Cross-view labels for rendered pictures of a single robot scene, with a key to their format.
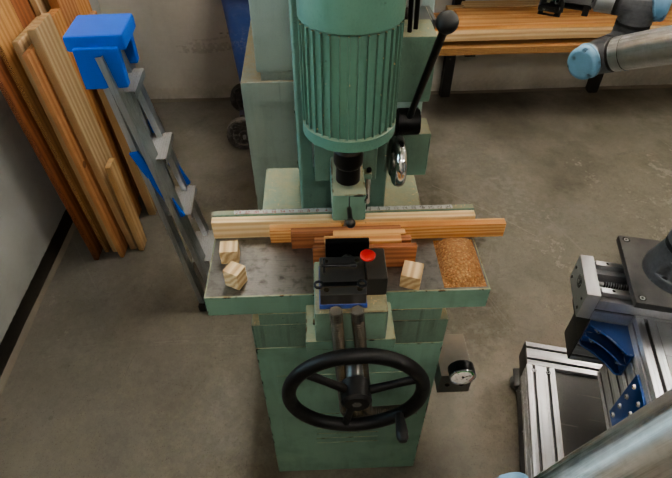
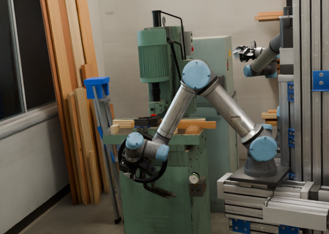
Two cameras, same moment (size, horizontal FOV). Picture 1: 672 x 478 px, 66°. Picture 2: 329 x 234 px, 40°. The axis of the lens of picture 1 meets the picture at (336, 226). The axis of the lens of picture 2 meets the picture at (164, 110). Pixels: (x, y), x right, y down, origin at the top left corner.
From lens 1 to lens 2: 1.98 m
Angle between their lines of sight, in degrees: 37
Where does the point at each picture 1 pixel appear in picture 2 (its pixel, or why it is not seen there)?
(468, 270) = (192, 128)
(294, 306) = not seen: hidden behind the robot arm
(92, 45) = (92, 82)
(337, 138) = (146, 78)
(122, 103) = (98, 104)
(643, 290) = not seen: hidden behind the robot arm
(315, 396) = (141, 200)
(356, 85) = (150, 60)
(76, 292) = (60, 214)
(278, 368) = (126, 178)
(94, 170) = (83, 153)
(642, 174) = not seen: outside the picture
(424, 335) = (180, 161)
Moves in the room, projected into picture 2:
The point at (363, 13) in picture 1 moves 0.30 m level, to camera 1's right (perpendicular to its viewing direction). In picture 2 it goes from (149, 39) to (199, 36)
